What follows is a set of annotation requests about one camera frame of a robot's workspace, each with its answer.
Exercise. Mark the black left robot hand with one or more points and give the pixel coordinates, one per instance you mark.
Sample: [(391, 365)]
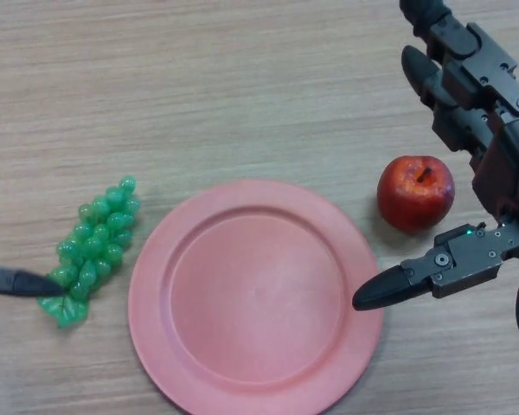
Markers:
[(21, 285)]

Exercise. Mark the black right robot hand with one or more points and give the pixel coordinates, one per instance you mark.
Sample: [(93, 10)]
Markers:
[(510, 147)]

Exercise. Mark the green grapes bunch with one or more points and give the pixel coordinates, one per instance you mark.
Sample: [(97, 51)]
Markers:
[(104, 233)]

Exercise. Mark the pink round plate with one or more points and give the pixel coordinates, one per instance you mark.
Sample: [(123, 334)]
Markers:
[(255, 302)]

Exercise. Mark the red apple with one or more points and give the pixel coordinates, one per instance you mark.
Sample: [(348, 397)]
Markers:
[(413, 201)]

